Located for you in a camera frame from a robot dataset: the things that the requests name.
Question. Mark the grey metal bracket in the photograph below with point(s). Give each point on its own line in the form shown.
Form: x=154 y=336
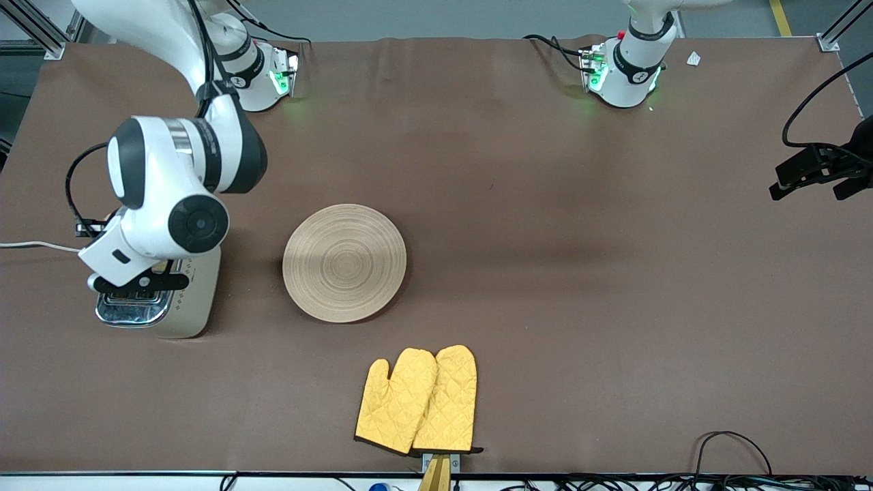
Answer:
x=455 y=462

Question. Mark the small white paper scrap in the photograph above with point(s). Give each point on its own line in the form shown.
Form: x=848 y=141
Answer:
x=693 y=58

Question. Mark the round wooden plate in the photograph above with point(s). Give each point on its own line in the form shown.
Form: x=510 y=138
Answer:
x=344 y=262

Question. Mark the wooden stick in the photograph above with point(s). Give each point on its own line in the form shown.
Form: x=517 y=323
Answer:
x=435 y=479

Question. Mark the beige chrome two-slot toaster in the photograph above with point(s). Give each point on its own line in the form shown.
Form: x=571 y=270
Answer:
x=198 y=307

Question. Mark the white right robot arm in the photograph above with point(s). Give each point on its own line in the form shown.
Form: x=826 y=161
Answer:
x=170 y=164

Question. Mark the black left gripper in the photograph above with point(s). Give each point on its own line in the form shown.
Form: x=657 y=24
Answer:
x=861 y=155

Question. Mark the yellow quilted oven mitt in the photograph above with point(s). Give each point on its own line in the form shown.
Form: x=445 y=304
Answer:
x=395 y=402
x=450 y=402

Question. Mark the aluminium frame post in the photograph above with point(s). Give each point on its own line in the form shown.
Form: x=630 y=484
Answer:
x=839 y=27
x=37 y=34

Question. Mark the brown table cover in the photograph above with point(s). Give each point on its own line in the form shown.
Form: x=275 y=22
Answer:
x=545 y=204

